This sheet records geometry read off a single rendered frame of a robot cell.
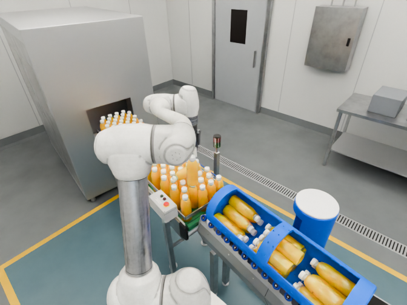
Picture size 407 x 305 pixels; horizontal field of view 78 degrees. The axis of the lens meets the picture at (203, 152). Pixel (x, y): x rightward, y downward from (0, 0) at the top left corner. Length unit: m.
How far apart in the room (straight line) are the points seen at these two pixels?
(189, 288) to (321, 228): 1.11
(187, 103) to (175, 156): 0.60
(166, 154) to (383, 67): 3.88
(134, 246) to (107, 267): 1.90
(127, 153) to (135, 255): 0.38
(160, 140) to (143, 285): 0.54
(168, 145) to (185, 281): 0.53
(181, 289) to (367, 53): 3.95
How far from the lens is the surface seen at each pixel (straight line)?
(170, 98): 1.35
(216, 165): 2.18
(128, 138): 0.81
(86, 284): 2.85
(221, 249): 1.74
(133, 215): 0.91
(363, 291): 1.36
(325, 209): 1.88
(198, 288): 1.04
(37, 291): 3.02
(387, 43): 4.32
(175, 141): 0.76
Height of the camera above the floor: 2.31
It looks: 35 degrees down
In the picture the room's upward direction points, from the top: 1 degrees counter-clockwise
